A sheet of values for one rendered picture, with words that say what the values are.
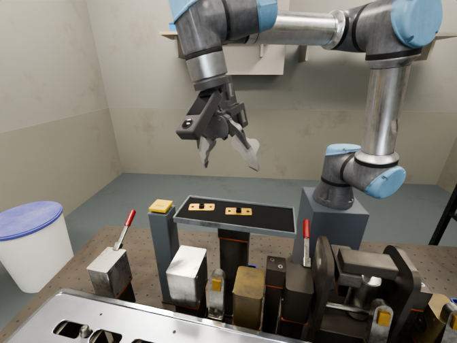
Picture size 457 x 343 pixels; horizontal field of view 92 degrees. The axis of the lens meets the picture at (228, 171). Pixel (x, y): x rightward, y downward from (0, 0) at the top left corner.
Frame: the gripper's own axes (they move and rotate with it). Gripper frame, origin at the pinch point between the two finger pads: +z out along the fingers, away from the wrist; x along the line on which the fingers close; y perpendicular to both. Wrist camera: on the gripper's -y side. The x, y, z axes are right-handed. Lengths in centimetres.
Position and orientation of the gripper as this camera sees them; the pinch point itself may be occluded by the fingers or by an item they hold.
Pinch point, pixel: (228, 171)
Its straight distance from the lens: 51.4
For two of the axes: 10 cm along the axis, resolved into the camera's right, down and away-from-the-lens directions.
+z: 2.4, 8.7, 4.2
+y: 5.3, -4.8, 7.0
